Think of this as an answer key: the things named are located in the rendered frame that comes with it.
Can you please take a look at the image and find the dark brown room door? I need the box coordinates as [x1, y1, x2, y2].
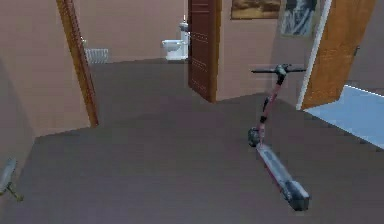
[187, 0, 223, 103]

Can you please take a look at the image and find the white toilet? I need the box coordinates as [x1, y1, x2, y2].
[161, 21, 190, 61]

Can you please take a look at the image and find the red and grey kick scooter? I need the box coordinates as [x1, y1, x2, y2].
[247, 63, 311, 212]

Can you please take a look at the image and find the white ribbed radiator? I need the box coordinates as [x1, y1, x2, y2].
[84, 48, 110, 65]

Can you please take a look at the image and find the brown framed landscape picture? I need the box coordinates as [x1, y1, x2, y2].
[230, 0, 283, 20]

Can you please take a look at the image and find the grey framed picture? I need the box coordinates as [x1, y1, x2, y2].
[279, 0, 319, 37]

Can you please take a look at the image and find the orange wooden room door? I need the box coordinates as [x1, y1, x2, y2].
[300, 0, 377, 110]

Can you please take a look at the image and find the grey flat board on leg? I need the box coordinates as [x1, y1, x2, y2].
[0, 157, 25, 202]

